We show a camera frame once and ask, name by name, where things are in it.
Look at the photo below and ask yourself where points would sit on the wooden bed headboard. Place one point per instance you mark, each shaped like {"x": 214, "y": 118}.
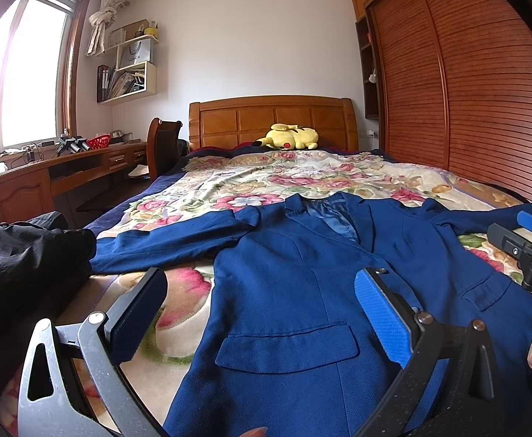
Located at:
{"x": 231, "y": 122}

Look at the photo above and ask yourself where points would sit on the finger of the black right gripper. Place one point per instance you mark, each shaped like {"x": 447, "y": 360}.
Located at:
{"x": 508, "y": 242}

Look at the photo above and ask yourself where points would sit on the black gadget on desk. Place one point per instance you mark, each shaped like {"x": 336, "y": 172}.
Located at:
{"x": 72, "y": 145}

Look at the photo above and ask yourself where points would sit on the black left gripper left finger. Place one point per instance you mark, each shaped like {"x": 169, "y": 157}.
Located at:
{"x": 51, "y": 397}

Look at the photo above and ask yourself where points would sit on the yellow Pikachu plush toy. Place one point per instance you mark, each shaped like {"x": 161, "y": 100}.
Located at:
{"x": 282, "y": 136}

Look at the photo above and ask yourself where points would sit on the window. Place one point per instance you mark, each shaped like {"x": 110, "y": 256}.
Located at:
{"x": 34, "y": 62}

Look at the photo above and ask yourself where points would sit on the white wall shelf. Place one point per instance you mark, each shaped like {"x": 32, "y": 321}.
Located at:
{"x": 132, "y": 73}

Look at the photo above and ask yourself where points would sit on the blue suit jacket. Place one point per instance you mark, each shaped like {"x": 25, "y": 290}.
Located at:
{"x": 288, "y": 345}

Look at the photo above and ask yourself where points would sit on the red basket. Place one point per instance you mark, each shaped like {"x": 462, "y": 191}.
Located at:
{"x": 100, "y": 141}

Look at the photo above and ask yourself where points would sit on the tied beige curtain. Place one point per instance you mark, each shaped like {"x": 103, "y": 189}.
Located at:
{"x": 100, "y": 21}

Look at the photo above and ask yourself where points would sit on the black garment pile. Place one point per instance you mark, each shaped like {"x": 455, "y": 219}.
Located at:
{"x": 43, "y": 265}

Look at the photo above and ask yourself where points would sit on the wooden desk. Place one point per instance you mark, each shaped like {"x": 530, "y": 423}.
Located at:
{"x": 30, "y": 190}

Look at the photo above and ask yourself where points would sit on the wooden louvered wardrobe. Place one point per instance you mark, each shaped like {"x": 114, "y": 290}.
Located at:
{"x": 450, "y": 84}

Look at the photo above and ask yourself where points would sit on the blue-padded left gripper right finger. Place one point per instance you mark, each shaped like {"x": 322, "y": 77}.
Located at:
{"x": 468, "y": 401}

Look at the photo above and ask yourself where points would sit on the wooden desk chair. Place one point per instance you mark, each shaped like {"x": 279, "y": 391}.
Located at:
{"x": 164, "y": 147}

